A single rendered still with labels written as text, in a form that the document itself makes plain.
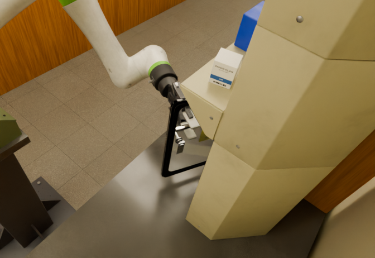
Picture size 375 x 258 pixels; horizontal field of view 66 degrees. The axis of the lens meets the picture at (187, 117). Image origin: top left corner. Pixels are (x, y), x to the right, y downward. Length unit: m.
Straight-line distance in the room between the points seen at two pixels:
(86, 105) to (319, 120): 2.27
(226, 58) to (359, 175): 0.63
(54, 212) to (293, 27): 1.92
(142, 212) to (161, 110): 1.61
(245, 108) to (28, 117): 2.26
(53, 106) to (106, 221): 1.75
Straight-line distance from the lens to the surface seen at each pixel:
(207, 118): 0.62
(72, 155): 2.34
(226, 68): 0.60
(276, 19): 0.44
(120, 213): 1.07
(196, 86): 0.62
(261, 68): 0.48
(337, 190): 1.15
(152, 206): 1.07
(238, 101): 0.54
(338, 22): 0.42
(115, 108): 2.58
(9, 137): 1.28
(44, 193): 2.21
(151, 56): 1.11
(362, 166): 1.04
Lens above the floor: 1.93
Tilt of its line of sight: 49 degrees down
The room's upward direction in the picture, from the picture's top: 12 degrees clockwise
